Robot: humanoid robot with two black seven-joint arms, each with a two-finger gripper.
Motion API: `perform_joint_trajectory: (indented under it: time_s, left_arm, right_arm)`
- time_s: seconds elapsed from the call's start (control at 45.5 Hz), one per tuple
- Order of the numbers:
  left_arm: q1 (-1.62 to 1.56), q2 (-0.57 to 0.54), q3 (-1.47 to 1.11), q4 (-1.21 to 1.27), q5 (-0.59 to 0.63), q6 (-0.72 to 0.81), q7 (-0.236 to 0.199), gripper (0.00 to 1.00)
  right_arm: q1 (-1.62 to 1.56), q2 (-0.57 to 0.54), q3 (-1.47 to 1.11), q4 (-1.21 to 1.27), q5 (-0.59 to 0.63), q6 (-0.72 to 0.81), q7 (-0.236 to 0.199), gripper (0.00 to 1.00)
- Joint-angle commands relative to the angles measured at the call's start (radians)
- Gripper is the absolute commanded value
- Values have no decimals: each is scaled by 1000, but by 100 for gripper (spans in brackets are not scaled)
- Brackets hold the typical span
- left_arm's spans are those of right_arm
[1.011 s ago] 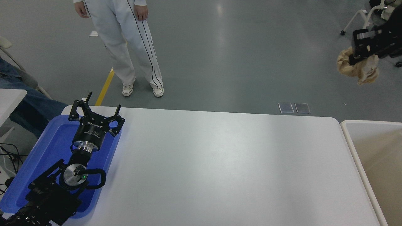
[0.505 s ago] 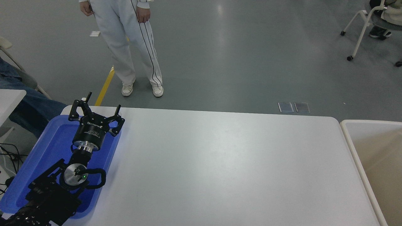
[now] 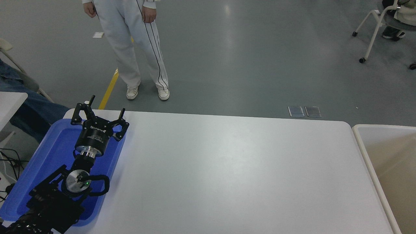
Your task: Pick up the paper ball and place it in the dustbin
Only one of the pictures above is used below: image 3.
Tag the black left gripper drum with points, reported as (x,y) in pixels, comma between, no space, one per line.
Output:
(94,135)

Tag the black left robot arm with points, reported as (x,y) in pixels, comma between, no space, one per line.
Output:
(48,201)

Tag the person's right hand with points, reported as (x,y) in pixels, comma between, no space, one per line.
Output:
(90,9)

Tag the person's left hand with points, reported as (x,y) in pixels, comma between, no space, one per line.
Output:
(149,14)

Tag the person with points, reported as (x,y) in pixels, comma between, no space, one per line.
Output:
(32,110)
(123,42)
(404,14)

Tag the blue plastic tray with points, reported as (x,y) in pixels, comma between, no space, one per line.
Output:
(48,152)

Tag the small white table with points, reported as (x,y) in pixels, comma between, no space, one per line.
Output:
(9,104)

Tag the white paper scrap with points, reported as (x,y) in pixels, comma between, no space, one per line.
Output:
(98,34)

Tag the metal floor plate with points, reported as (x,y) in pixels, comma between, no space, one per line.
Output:
(296,111)
(313,111)

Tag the white wheeled chair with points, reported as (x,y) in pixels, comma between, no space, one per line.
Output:
(373,37)

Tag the large pale bin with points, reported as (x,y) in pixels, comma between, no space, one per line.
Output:
(390,208)

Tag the white frame chair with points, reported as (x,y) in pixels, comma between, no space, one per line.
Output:
(27,83)

